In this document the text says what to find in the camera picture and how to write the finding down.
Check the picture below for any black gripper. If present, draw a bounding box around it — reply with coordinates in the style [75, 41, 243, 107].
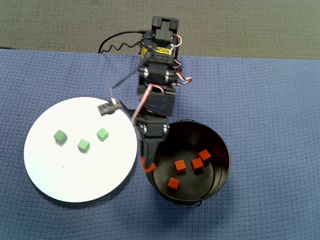
[134, 113, 171, 169]

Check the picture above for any red cube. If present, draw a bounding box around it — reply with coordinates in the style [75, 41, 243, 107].
[190, 157, 204, 172]
[197, 149, 212, 163]
[138, 156, 157, 174]
[174, 159, 187, 174]
[166, 176, 181, 191]

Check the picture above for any green cube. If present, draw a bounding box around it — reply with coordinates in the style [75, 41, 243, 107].
[96, 127, 109, 142]
[53, 129, 68, 145]
[77, 138, 91, 153]

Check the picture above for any white round plate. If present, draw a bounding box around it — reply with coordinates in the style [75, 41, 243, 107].
[23, 96, 138, 203]

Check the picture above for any black metal bucket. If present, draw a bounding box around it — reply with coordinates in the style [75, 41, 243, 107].
[143, 119, 231, 209]

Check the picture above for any blue woven cloth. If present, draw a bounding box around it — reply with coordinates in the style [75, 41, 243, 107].
[0, 48, 320, 240]

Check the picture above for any camera circuit board on bracket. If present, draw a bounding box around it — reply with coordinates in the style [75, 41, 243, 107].
[96, 99, 133, 118]

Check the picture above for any thin black camera cable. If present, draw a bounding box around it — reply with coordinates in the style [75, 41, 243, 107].
[101, 41, 142, 106]

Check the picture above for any black base cable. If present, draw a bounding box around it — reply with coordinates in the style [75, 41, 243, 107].
[98, 29, 147, 55]

